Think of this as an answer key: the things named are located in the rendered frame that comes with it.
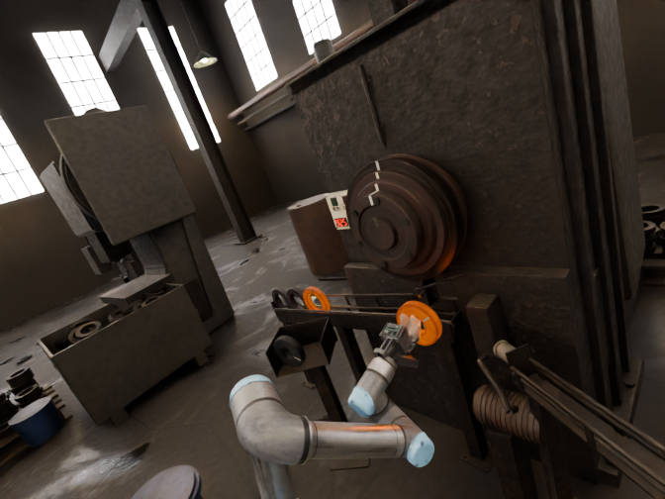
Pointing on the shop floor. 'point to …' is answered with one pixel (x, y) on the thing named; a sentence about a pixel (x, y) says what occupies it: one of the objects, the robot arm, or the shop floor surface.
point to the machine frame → (493, 190)
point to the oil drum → (319, 235)
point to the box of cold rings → (127, 349)
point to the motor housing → (510, 440)
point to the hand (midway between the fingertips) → (417, 318)
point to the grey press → (132, 207)
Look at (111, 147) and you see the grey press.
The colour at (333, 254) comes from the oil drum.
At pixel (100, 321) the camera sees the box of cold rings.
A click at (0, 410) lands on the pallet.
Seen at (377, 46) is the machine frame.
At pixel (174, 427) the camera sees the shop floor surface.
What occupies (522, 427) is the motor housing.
